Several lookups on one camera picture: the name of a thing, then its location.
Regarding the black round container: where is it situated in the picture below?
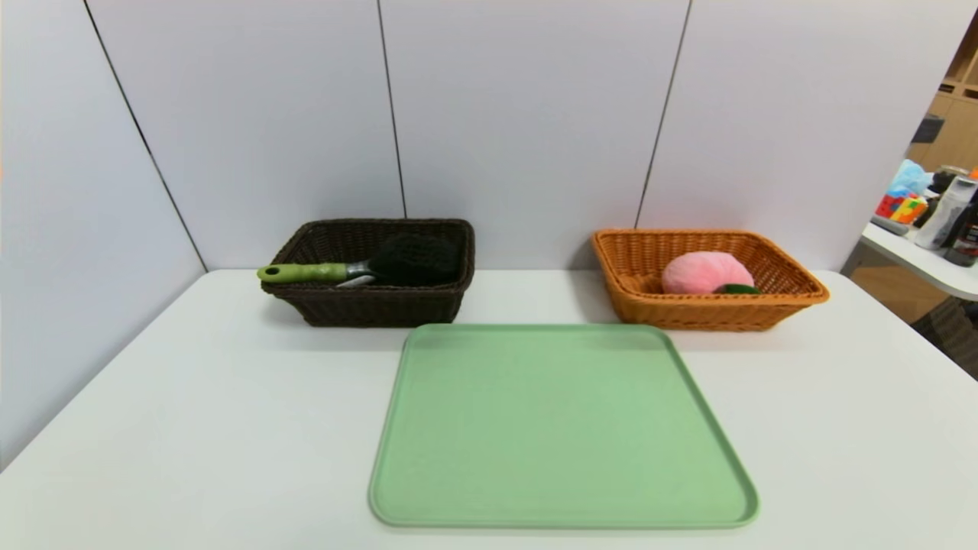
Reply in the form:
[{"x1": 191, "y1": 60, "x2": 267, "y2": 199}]
[{"x1": 931, "y1": 165, "x2": 970, "y2": 193}]

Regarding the blue plastic bag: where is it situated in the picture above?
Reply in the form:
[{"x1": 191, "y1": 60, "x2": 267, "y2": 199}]
[{"x1": 888, "y1": 159, "x2": 933, "y2": 197}]

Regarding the dark bottle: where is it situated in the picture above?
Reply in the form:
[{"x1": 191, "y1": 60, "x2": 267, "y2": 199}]
[{"x1": 944, "y1": 200, "x2": 978, "y2": 267}]

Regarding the colourful toy cube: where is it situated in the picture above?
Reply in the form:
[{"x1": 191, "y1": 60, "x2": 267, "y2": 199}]
[{"x1": 876, "y1": 192, "x2": 928, "y2": 225}]

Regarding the pink plush peach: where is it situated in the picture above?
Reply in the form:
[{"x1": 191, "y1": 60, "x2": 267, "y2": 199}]
[{"x1": 661, "y1": 252, "x2": 761, "y2": 296}]

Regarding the dark brown wicker basket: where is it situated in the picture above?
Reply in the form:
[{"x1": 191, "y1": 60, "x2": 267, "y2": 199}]
[{"x1": 260, "y1": 219, "x2": 476, "y2": 328}]

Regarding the grey hand brush green handle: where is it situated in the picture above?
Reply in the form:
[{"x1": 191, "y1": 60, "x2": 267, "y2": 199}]
[{"x1": 257, "y1": 233, "x2": 461, "y2": 288}]

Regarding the white side table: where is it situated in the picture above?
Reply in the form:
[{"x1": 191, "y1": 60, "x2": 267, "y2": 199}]
[{"x1": 840, "y1": 223, "x2": 978, "y2": 302}]

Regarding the wooden cabinet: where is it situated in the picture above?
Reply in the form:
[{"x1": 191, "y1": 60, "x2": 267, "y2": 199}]
[{"x1": 908, "y1": 11, "x2": 978, "y2": 173}]

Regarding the white plastic bottle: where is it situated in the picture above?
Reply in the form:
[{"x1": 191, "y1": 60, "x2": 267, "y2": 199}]
[{"x1": 914, "y1": 170, "x2": 978, "y2": 251}]

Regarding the light green plastic tray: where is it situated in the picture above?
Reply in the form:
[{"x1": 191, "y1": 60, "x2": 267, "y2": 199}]
[{"x1": 369, "y1": 324, "x2": 760, "y2": 529}]

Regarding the orange wicker basket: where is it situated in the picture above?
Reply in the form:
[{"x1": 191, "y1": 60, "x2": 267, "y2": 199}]
[{"x1": 592, "y1": 229, "x2": 831, "y2": 332}]

